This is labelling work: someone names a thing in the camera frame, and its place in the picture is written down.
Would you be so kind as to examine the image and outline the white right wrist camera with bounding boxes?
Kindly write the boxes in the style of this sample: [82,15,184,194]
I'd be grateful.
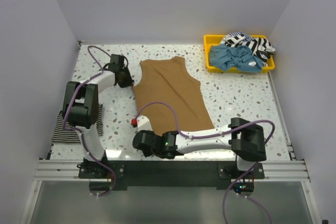
[131,115,152,131]

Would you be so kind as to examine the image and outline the blue tank top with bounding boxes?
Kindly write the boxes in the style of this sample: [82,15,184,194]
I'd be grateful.
[208,44,263,73]

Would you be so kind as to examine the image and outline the tan tank top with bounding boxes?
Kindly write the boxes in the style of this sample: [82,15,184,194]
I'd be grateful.
[133,56,214,135]

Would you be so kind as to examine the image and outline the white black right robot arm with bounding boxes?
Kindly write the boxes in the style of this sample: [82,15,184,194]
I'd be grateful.
[132,116,267,178]

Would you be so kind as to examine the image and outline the aluminium frame rail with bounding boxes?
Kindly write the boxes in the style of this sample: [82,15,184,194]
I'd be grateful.
[33,160,310,182]

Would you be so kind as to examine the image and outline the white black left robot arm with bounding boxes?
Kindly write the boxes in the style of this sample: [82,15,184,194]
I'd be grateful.
[62,55,134,178]

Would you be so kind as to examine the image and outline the black white striped tank top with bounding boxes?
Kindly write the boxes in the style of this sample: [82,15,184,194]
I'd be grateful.
[51,104,104,145]

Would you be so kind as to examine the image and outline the navy white striped tank top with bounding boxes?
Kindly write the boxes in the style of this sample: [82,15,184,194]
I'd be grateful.
[220,31,276,67]

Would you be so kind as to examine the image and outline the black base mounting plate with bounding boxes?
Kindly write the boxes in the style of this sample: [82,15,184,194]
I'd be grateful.
[77,161,265,191]

